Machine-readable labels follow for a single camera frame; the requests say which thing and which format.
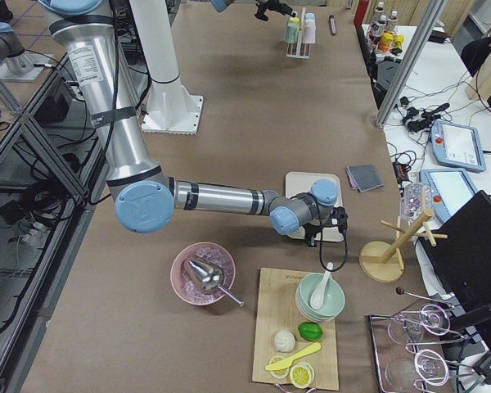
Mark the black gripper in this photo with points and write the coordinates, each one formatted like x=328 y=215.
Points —
x=275 y=8
x=311 y=232

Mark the green cup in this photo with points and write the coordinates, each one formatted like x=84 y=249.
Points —
x=291 y=33

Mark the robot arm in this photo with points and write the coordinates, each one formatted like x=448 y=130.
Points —
x=145 y=198
x=222 y=5

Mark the pink cup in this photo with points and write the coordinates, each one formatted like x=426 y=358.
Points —
x=309 y=32

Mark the metal cylinder brush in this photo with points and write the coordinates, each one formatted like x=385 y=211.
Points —
x=332 y=22

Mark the white ceramic spoon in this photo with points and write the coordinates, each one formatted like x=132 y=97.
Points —
x=317 y=297

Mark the wooden mug tree stand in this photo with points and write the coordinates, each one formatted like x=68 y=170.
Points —
x=382 y=261

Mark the wooden cutting board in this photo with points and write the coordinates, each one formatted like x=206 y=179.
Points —
x=277 y=311

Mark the grey folded cloth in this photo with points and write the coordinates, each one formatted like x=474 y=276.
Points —
x=363 y=177

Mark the green lime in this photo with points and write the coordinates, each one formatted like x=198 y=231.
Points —
x=310 y=331

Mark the white steamed bun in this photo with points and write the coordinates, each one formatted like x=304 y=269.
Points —
x=284 y=341

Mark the yellow plastic knife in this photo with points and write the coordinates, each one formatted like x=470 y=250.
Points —
x=288 y=361

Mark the metal scoop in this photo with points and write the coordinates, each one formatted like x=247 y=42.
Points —
x=208 y=278

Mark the glass on mug tree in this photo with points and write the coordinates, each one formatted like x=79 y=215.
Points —
x=415 y=199

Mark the lemon slice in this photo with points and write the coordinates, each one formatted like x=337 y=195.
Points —
x=302 y=375

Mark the pink bowl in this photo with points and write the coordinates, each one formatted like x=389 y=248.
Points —
x=182 y=284

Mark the blue teach pendant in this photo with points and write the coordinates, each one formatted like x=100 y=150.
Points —
x=451 y=188
x=457 y=145

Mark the black monitor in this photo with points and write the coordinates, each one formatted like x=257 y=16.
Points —
x=462 y=261

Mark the white wire cup rack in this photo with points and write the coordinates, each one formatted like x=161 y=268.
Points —
x=298 y=50

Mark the wire glass rack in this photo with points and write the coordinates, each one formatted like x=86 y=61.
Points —
x=407 y=347

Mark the aluminium frame post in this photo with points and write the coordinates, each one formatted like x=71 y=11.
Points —
x=415 y=47

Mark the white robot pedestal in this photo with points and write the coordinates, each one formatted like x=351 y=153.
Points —
x=170 y=108

